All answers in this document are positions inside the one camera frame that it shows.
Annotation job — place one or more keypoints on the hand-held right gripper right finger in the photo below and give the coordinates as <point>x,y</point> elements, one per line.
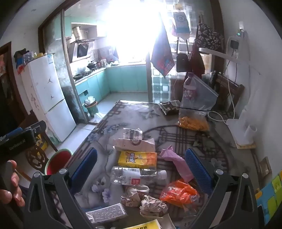
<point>198,169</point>

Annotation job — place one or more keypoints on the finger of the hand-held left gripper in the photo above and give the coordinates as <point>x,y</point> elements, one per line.
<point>38,127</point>

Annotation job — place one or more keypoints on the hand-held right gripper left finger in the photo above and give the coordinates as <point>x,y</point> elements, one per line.
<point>84,169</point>

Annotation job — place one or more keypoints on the pink plastic bag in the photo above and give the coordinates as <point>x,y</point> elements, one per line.
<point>178,164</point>

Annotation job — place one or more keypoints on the red bin with green rim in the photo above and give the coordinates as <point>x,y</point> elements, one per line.
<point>57,164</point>

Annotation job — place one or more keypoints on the orange snack bag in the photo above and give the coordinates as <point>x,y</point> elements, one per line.
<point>178,193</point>

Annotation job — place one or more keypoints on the clear crushed plastic bottle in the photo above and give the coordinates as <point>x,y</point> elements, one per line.
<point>127,176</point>

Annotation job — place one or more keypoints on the black patterned packet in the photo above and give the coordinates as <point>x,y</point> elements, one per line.
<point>105,212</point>

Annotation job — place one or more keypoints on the white pink milk carton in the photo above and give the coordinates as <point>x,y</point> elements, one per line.
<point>125,144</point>

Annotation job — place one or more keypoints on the yellow snack box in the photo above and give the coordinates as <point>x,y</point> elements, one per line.
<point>136,159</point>

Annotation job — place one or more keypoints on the paper wrapper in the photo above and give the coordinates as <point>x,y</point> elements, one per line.
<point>134,194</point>

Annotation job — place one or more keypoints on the paper ball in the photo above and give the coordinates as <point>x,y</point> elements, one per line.
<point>153,205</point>

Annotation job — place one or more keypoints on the yellow packet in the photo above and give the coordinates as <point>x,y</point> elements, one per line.
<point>143,224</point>

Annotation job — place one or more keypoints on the green kitchen trash bin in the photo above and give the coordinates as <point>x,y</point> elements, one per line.
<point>91,107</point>

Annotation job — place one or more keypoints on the person's left hand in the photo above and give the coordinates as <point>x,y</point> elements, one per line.
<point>18,185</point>

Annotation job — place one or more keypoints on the carved dark wooden chair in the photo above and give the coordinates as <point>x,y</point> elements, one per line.
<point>36,157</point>

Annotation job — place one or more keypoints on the white refrigerator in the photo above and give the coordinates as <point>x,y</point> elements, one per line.
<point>48,92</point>

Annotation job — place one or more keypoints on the clear zip bag orange snacks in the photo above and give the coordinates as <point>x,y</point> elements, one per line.
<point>198,119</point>

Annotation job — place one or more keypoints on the white desk lamp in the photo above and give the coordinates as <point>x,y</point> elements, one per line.
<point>239,130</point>

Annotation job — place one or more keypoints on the dark snack packet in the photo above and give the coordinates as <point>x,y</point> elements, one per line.
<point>170,106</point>

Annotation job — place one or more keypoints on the floral tablecloth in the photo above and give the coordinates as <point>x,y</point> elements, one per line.
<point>132,114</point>

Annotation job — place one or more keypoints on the colourful mat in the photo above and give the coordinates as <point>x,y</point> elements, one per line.
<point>269,198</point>

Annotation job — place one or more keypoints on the black wok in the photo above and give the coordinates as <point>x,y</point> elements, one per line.
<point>92,65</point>

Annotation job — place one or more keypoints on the water bottle purple label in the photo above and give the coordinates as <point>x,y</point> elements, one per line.
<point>189,88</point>

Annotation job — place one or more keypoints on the plain wooden chair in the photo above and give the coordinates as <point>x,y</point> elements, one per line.
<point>231,88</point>

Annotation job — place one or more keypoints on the range hood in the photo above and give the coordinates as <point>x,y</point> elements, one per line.
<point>82,47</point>

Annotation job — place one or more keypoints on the teal kitchen cabinets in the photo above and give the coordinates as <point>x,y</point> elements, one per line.
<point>125,77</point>

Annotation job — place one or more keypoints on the dark red garment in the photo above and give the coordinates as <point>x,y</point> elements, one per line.
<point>197,61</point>

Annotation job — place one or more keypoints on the black hanging bag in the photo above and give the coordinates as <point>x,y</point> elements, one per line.
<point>182,62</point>

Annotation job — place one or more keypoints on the hanging blue red cloth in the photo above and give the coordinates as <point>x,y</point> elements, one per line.
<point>162,55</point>

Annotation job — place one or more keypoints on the black white patterned bag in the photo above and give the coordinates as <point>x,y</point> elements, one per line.
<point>209,36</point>

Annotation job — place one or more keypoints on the hanging blue white bag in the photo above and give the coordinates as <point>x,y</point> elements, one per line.
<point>181,23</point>

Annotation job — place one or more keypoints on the small wooden frame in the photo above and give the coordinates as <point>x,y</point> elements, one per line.
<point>265,166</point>

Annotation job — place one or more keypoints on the wall charger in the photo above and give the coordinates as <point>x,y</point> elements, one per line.
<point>234,44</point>

